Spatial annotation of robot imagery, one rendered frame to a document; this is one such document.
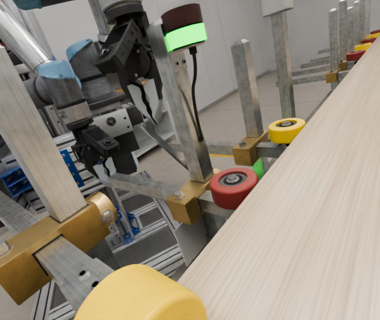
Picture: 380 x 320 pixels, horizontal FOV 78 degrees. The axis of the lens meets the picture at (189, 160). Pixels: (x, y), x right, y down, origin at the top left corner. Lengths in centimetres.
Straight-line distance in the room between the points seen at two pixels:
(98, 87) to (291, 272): 96
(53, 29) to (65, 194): 320
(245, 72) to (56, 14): 308
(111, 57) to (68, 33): 312
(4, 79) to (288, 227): 33
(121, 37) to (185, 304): 39
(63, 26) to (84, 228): 328
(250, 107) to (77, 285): 54
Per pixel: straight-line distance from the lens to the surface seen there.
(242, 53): 63
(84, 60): 108
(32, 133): 30
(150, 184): 57
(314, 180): 38
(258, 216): 32
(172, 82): 42
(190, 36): 38
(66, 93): 68
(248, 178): 39
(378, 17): 805
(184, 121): 43
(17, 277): 32
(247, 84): 63
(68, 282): 24
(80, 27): 362
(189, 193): 46
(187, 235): 53
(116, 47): 42
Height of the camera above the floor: 110
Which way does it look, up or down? 23 degrees down
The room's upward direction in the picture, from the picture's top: 16 degrees counter-clockwise
